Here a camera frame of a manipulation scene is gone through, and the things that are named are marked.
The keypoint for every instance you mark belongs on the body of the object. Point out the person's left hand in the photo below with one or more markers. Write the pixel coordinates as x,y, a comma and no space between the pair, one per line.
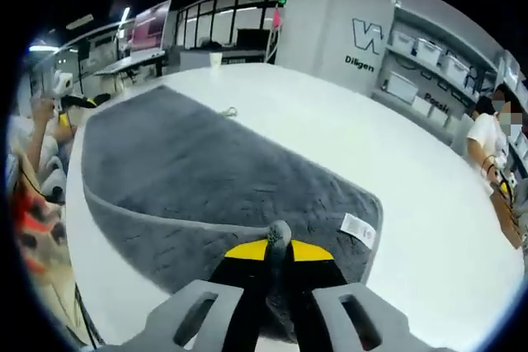
42,109

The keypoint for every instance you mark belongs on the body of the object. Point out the grey counter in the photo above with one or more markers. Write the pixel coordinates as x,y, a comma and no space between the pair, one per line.
194,59

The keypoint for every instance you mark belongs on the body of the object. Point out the large white storage box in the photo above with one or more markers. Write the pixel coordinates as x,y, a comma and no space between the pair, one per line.
402,87

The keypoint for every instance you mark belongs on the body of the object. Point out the white lidded storage bin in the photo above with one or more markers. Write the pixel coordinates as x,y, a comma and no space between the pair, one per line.
429,52
402,40
453,68

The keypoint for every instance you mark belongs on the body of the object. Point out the grey metal shelf unit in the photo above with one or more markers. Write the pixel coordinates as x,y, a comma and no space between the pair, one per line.
453,45

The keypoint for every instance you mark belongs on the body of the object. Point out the large display screen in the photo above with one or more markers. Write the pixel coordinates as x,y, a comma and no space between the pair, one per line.
150,26

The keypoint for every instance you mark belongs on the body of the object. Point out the white desk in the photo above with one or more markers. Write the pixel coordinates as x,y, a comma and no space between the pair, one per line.
132,60

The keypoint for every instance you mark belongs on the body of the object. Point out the black monitor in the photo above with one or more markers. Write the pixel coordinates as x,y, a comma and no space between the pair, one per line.
252,40

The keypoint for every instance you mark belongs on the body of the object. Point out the white pole stand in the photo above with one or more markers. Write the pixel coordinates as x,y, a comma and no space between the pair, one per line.
271,47

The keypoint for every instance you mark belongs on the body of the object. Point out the small white box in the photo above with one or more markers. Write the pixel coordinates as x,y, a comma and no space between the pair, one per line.
421,106
439,117

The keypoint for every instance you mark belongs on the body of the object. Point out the pink pennant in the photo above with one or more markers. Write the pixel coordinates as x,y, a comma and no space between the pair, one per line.
277,18

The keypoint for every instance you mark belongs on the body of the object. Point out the grey laptop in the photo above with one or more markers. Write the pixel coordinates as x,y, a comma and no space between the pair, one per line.
463,135

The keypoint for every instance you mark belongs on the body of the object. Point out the grey towel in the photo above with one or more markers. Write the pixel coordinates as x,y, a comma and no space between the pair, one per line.
185,170

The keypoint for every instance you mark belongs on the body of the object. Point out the white paper cup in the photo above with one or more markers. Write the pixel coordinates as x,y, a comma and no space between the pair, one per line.
216,60

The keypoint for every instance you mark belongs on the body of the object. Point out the black speaker on stand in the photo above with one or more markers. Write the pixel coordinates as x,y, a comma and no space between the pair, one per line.
83,49

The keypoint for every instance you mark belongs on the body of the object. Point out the brown wooden tray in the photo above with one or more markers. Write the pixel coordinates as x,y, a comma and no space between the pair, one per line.
507,220

